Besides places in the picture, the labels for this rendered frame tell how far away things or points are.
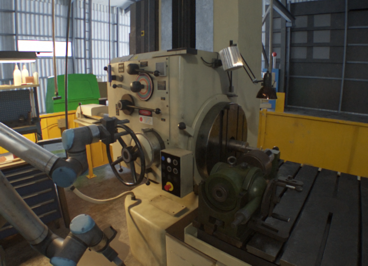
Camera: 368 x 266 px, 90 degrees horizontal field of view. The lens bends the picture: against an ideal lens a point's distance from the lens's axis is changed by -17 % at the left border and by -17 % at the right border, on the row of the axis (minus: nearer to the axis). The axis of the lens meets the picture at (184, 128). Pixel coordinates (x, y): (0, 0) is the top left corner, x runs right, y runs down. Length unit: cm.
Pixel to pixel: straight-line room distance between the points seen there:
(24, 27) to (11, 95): 1185
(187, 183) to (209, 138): 28
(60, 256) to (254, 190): 83
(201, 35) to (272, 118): 200
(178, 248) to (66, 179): 105
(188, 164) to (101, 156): 319
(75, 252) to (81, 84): 460
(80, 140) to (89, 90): 431
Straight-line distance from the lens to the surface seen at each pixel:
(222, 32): 182
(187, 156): 114
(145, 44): 244
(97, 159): 421
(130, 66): 140
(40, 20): 1495
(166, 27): 222
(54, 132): 379
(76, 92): 519
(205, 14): 195
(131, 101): 148
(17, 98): 295
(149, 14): 247
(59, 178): 95
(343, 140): 338
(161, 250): 193
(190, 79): 124
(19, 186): 262
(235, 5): 182
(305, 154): 349
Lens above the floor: 172
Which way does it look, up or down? 13 degrees down
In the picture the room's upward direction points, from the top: straight up
